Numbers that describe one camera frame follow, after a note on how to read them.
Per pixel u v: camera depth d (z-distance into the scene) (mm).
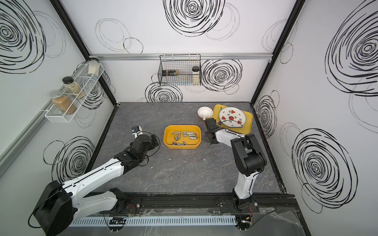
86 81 932
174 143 962
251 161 491
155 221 771
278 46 867
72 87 708
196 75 843
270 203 752
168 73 936
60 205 386
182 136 994
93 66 864
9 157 507
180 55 889
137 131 712
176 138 982
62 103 642
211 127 787
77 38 821
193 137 991
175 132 1018
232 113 1125
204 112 1119
